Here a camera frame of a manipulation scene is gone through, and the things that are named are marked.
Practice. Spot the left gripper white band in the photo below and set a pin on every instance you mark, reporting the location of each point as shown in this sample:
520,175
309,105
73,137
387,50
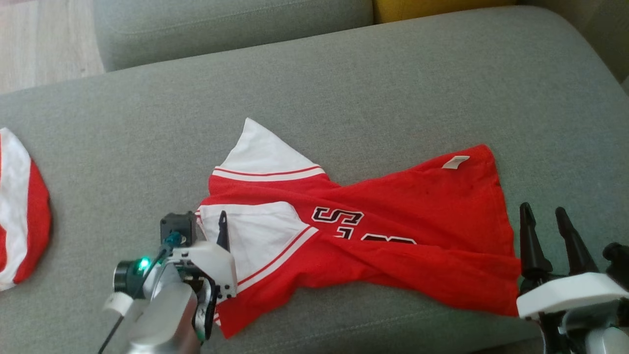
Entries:
214,265

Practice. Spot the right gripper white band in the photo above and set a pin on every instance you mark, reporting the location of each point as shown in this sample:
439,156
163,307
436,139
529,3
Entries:
575,292

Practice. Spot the red white jersey shirt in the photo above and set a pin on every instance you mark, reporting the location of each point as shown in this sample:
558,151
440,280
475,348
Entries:
417,206

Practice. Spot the red shorts with white stripe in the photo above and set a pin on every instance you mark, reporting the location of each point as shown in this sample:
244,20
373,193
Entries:
34,216

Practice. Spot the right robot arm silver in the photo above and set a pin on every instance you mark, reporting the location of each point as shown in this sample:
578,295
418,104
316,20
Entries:
604,341

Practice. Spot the grey sofa back cushion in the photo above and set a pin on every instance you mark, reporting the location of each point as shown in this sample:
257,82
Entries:
221,29

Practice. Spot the grey sofa seat cushion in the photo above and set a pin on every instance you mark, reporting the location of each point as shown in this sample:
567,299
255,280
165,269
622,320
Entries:
393,98

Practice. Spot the grey sofa side cushion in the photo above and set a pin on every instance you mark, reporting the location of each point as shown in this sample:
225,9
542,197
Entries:
599,29

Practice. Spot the yellow sofa cushion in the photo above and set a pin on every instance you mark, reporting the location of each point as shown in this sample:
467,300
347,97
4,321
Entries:
432,7

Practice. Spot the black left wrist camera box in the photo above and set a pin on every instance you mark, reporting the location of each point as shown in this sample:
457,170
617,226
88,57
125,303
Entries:
178,223

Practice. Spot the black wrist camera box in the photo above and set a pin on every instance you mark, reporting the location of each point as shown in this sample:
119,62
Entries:
620,260
178,223

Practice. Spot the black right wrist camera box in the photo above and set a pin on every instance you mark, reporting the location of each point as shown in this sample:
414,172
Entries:
620,260

